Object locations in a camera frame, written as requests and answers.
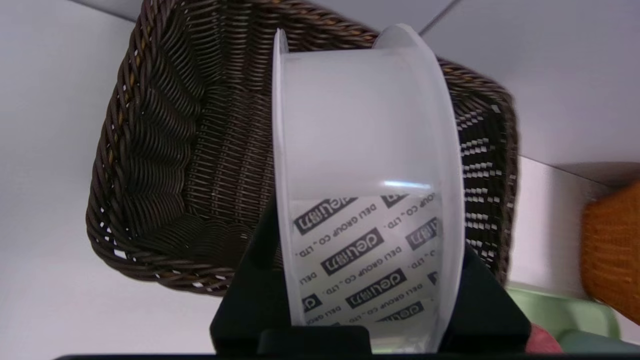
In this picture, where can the orange wicker basket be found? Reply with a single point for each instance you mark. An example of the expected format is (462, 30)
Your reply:
(612, 250)

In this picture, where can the red yellow peach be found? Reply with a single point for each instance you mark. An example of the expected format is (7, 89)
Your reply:
(542, 342)

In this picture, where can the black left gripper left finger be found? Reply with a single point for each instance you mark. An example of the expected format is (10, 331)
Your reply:
(250, 310)

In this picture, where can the dark brown wicker basket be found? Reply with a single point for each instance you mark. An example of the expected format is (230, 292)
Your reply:
(165, 150)

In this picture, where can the light green plastic tray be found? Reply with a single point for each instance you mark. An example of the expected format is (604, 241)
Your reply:
(560, 310)

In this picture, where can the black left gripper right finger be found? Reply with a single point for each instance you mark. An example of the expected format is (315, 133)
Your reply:
(485, 320)

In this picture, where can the clear tape roll spool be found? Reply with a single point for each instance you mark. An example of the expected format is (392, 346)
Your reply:
(360, 150)

